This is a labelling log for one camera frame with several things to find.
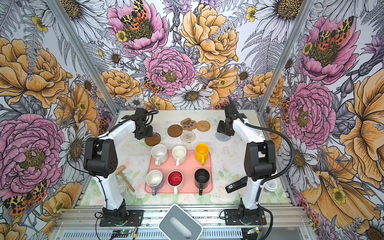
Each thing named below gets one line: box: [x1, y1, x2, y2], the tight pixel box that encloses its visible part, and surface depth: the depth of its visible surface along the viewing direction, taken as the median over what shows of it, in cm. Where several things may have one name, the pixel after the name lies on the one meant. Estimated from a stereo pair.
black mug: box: [194, 168, 210, 196], surface depth 82 cm
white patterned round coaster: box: [180, 130, 196, 143], surface depth 107 cm
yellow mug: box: [194, 143, 210, 166], surface depth 90 cm
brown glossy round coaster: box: [144, 132, 162, 146], surface depth 105 cm
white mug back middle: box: [172, 145, 187, 167], surface depth 90 cm
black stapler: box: [225, 175, 248, 194], surface depth 83 cm
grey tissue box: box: [158, 204, 203, 240], surface depth 70 cm
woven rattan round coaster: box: [196, 120, 211, 132], surface depth 114 cm
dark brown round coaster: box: [167, 124, 183, 138], surface depth 111 cm
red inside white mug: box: [168, 171, 183, 187], surface depth 86 cm
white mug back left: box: [151, 144, 168, 167], surface depth 91 cm
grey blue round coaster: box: [215, 131, 231, 142], surface depth 107 cm
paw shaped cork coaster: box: [180, 118, 197, 131], surface depth 114 cm
